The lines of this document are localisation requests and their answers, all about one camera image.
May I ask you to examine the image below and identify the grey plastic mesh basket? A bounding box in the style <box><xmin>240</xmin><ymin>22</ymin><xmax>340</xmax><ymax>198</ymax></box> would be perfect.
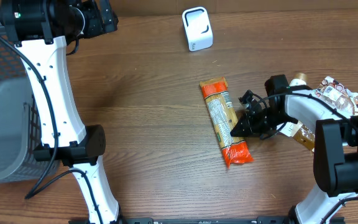
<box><xmin>0</xmin><ymin>42</ymin><xmax>48</xmax><ymax>183</ymax></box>

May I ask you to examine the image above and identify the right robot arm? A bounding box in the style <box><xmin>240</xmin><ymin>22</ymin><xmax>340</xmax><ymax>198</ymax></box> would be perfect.
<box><xmin>231</xmin><ymin>85</ymin><xmax>358</xmax><ymax>223</ymax></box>

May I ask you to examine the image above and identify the white cream tube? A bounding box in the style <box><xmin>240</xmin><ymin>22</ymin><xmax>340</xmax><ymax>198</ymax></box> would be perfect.
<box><xmin>278</xmin><ymin>73</ymin><xmax>308</xmax><ymax>137</ymax></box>

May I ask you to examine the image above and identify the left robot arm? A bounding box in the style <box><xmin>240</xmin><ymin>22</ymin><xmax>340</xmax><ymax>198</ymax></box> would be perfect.
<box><xmin>0</xmin><ymin>0</ymin><xmax>124</xmax><ymax>223</ymax></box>

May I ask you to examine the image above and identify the white barcode scanner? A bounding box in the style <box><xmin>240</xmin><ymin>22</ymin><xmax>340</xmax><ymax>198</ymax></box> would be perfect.
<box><xmin>181</xmin><ymin>6</ymin><xmax>213</xmax><ymax>52</ymax></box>

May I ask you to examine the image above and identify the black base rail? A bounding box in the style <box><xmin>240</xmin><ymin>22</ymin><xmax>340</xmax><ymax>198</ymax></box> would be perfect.
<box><xmin>68</xmin><ymin>216</ymin><xmax>346</xmax><ymax>224</ymax></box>

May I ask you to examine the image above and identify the red orange spaghetti pack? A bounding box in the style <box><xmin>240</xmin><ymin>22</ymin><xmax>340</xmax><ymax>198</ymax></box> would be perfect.
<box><xmin>200</xmin><ymin>77</ymin><xmax>254</xmax><ymax>167</ymax></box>

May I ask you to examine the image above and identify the beige bread snack bag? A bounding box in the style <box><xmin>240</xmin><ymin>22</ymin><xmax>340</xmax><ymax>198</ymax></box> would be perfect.
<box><xmin>290</xmin><ymin>76</ymin><xmax>358</xmax><ymax>152</ymax></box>

